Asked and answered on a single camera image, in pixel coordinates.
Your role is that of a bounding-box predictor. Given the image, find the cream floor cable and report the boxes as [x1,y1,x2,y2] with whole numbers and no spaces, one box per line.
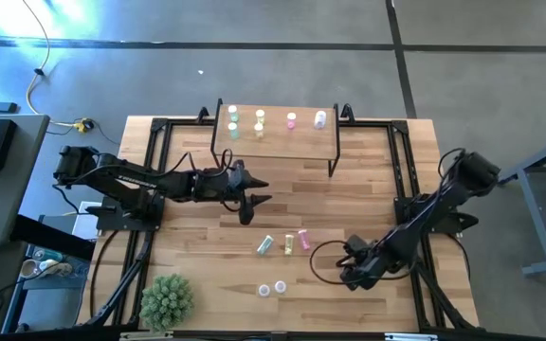
[20,0,82,129]

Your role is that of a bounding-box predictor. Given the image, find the white plastic bottle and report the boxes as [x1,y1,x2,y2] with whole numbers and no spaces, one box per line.
[33,259,73,279]

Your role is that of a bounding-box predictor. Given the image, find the silver metal bracket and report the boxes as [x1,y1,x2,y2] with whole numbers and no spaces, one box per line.
[385,332,439,341]
[119,331,174,340]

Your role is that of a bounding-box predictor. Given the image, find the black desk support bar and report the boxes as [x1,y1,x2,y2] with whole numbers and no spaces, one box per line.
[11,213,98,260]

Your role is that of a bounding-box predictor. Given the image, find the blue grey metal cart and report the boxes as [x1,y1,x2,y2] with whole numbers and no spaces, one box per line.
[498,130,546,278]

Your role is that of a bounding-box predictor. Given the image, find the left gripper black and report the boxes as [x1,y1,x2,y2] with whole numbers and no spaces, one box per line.
[227,159,274,227]

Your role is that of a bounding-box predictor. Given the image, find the blue utility cart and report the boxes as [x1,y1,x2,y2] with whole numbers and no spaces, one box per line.
[2,243,92,332]

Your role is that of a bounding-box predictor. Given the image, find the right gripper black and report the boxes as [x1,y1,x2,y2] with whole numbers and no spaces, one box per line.
[337,234,393,292]

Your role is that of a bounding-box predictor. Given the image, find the black aluminium rig frame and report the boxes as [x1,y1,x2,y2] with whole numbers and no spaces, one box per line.
[81,103,482,341]

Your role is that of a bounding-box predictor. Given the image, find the white sheet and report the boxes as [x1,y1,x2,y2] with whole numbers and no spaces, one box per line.
[71,201,103,241]

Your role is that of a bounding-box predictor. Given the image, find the yellow black power plug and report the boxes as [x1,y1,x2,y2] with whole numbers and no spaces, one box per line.
[73,117,96,134]

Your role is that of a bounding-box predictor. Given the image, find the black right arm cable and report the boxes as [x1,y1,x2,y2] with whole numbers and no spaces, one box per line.
[308,239,351,287]

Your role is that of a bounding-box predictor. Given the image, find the green artificial succulent plant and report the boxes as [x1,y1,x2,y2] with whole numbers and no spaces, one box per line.
[138,273,195,332]

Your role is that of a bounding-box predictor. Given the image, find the wooden shelf black metal legs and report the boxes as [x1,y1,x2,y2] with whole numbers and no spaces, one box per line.
[209,98,342,179]

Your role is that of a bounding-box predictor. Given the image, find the black base cable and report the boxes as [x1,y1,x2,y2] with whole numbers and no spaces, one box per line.
[87,230,114,329]

